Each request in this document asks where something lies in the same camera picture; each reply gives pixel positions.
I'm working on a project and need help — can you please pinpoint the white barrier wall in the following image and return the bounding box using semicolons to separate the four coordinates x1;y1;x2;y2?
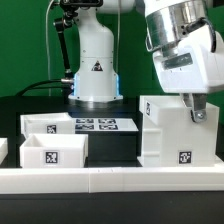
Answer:
0;164;224;194
0;138;8;165

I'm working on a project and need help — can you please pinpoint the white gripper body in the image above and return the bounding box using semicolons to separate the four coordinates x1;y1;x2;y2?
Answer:
153;31;224;94

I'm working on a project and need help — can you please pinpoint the white front barrier wall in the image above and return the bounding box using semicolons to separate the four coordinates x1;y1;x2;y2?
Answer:
0;164;224;194

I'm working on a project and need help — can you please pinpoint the black cable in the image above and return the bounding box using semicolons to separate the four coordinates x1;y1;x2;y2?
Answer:
14;78;74;98

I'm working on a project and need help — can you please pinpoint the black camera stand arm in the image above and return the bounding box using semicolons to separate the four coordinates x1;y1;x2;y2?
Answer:
54;0;103;84

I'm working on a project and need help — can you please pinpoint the white marker tag sheet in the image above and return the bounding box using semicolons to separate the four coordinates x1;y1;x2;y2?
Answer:
74;118;138;132

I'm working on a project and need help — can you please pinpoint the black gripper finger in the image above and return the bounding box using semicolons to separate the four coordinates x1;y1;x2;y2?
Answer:
180;93;207;123

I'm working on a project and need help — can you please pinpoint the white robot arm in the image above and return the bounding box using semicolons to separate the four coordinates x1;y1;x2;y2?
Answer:
69;0;224;123

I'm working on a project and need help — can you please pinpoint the white drawer tray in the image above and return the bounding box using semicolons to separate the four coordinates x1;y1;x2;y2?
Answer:
20;112;75;138
20;134;88;168

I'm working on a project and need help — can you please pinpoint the white front drawer tray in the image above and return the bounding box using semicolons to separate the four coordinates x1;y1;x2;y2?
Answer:
20;134;88;168

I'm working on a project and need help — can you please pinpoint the white left barrier wall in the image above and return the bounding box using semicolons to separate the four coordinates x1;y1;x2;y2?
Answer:
0;138;8;165

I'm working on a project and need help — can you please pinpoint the white drawer cabinet box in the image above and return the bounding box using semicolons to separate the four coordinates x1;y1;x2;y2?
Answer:
138;95;221;167

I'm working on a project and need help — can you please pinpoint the grey thin cable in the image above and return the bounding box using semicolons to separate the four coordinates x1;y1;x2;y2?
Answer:
45;0;54;98

